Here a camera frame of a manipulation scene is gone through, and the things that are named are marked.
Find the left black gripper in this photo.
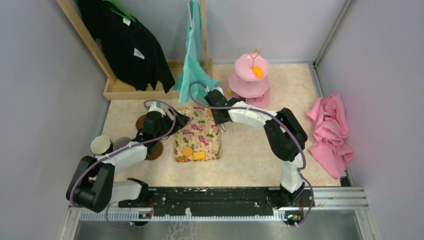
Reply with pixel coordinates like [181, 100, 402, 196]
[155, 106, 190, 141]

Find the yellow cheese wedge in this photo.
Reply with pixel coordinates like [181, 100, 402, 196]
[226, 88, 233, 96]

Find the floral serving tray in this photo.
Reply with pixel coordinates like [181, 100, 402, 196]
[173, 106, 222, 163]

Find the round orange cookie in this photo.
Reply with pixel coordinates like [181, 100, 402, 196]
[182, 146, 194, 157]

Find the small brown cookie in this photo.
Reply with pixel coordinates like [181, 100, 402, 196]
[176, 156, 187, 163]

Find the yellow square biscuit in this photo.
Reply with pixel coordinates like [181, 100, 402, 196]
[192, 151, 206, 161]

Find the orange croissant pastry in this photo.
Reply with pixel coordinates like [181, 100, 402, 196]
[251, 66, 264, 79]

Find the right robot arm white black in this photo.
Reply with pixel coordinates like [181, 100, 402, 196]
[205, 87, 308, 206]

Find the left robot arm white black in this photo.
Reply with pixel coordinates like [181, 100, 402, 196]
[65, 107, 191, 213]

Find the teal hanging garment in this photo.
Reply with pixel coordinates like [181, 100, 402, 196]
[174, 0, 219, 104]

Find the pink three-tier cake stand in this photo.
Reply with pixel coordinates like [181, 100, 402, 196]
[221, 49, 271, 108]

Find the brown saucer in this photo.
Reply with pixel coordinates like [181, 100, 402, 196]
[146, 141, 164, 161]
[135, 114, 147, 131]

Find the purple mug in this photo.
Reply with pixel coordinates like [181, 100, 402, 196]
[112, 136, 132, 151]

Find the wooden clothes rack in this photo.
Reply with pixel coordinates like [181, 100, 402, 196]
[56, 0, 213, 101]

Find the black hanging garment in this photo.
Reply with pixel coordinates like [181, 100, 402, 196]
[76, 0, 176, 93]

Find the cream mug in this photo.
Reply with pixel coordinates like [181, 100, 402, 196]
[90, 135, 114, 156]

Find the pink crumpled cloth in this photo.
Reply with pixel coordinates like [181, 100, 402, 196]
[306, 93, 354, 179]

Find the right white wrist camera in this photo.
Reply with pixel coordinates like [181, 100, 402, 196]
[211, 87, 224, 95]

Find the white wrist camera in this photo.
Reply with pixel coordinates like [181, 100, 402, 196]
[147, 101, 166, 116]
[211, 87, 224, 95]

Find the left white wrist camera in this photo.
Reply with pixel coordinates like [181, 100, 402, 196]
[147, 101, 166, 116]

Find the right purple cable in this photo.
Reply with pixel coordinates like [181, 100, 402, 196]
[188, 81, 316, 228]

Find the purple cable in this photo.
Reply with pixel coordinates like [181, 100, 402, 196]
[68, 99, 178, 209]
[188, 81, 316, 228]

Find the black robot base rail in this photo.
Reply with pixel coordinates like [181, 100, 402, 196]
[118, 187, 315, 226]

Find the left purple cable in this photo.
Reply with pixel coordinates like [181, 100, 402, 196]
[68, 99, 178, 209]

